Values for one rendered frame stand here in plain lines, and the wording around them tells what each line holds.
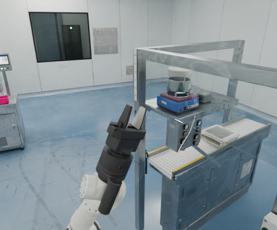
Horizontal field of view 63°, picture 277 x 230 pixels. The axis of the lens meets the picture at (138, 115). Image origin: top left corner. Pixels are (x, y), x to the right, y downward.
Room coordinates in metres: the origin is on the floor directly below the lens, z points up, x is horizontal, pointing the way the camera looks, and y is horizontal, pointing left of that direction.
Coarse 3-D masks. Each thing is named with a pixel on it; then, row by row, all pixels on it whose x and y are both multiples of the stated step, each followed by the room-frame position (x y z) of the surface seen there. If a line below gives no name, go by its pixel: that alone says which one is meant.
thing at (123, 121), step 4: (128, 104) 0.54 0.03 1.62; (124, 108) 0.54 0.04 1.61; (128, 108) 0.53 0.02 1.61; (132, 108) 0.53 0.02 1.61; (124, 112) 0.54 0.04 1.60; (128, 112) 0.53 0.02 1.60; (120, 116) 0.54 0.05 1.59; (124, 116) 0.53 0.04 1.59; (128, 116) 0.53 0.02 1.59; (120, 120) 0.54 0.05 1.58; (124, 120) 0.53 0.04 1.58; (128, 120) 0.53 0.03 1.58; (120, 124) 0.52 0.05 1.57; (124, 124) 0.52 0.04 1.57
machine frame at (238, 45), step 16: (144, 48) 1.45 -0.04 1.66; (160, 48) 1.53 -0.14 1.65; (176, 48) 1.61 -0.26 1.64; (192, 48) 1.70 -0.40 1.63; (208, 48) 1.81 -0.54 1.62; (224, 48) 1.93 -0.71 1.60; (240, 48) 2.07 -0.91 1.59; (240, 64) 0.90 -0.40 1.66; (144, 128) 1.45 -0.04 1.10; (144, 144) 1.45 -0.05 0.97; (144, 160) 1.45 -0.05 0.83; (144, 176) 1.46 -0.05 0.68; (272, 208) 0.68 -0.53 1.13
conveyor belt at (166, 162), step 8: (200, 144) 1.66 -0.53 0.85; (208, 144) 1.66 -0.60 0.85; (168, 152) 1.53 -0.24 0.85; (176, 152) 1.53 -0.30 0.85; (184, 152) 1.53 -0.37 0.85; (192, 152) 1.53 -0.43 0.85; (208, 152) 1.53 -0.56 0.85; (152, 160) 1.43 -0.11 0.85; (160, 160) 1.43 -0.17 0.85; (168, 160) 1.43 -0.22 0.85; (176, 160) 1.43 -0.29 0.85; (184, 160) 1.43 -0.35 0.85; (192, 160) 1.43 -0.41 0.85; (160, 168) 1.34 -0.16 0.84; (168, 168) 1.32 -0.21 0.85; (168, 176) 1.27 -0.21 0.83
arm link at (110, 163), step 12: (108, 132) 0.51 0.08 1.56; (120, 132) 0.50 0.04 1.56; (132, 132) 0.52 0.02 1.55; (144, 132) 0.55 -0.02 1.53; (108, 144) 0.52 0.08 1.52; (120, 144) 0.50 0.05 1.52; (132, 144) 0.53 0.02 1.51; (108, 156) 0.50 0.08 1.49; (120, 156) 0.51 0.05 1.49; (132, 156) 0.54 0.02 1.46; (108, 168) 0.49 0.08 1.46; (120, 168) 0.49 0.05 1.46
